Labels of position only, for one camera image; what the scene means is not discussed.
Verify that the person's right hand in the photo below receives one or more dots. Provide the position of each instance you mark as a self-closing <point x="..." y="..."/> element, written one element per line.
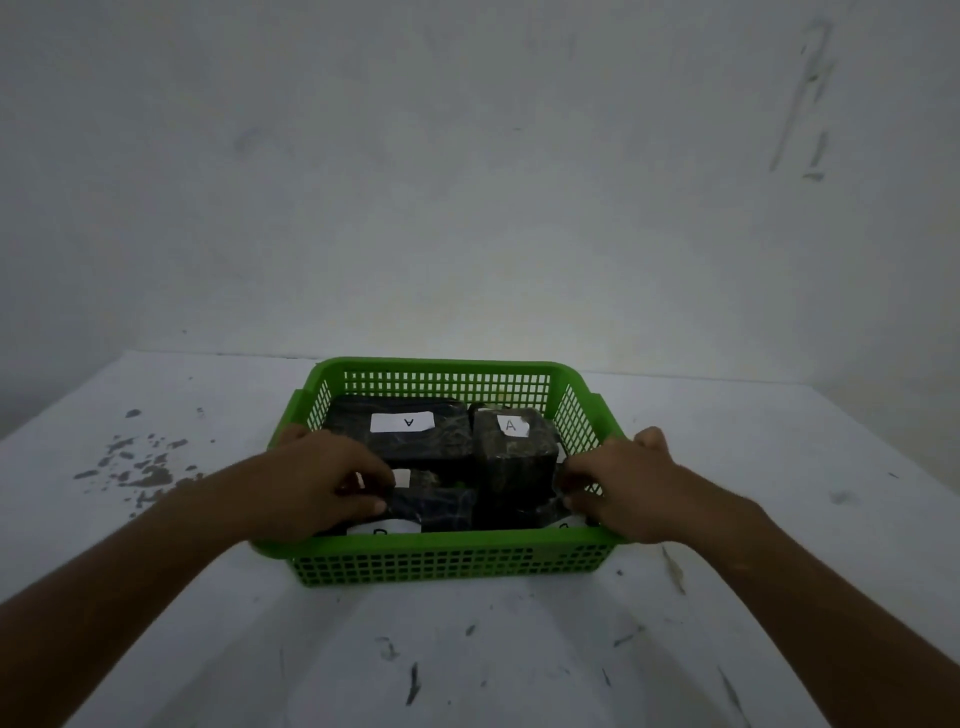
<point x="645" y="491"/>

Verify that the person's left hand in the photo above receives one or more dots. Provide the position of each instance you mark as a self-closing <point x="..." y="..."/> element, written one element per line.
<point x="315" y="487"/>

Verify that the person's left fingers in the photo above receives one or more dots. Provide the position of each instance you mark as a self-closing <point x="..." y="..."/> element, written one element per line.
<point x="371" y="484"/>

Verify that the person's right fingers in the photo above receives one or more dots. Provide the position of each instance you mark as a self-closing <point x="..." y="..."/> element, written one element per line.
<point x="585" y="487"/>

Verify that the green plastic mesh basket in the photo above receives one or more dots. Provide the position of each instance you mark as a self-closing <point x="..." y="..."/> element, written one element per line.
<point x="450" y="559"/>

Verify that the person's left forearm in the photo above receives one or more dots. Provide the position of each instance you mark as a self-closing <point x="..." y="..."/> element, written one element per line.
<point x="112" y="592"/>

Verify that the person's right forearm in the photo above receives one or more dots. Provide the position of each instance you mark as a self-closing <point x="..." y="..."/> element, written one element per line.
<point x="825" y="600"/>

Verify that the wide black wrapped block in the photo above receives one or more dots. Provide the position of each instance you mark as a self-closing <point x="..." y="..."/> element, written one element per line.
<point x="405" y="450"/>

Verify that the tall black wrapped block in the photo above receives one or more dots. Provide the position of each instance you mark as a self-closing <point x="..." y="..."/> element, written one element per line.
<point x="514" y="469"/>

